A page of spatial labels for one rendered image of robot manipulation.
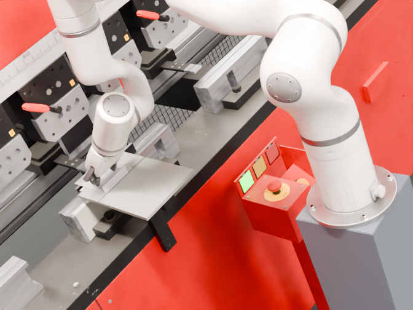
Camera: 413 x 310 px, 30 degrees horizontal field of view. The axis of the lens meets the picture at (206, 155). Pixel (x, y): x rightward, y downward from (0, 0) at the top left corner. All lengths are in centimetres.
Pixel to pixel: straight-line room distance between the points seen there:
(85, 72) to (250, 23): 41
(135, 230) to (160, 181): 17
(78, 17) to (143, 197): 51
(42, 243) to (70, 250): 168
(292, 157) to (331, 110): 77
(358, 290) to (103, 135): 66
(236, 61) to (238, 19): 92
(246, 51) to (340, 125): 94
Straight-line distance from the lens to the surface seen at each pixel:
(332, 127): 145
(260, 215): 209
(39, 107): 181
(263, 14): 143
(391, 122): 287
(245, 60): 235
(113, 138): 176
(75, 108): 192
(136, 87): 176
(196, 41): 256
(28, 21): 183
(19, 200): 220
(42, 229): 382
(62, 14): 159
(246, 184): 209
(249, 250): 233
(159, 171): 193
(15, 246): 381
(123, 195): 191
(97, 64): 164
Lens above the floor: 205
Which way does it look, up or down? 33 degrees down
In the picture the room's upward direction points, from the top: 24 degrees counter-clockwise
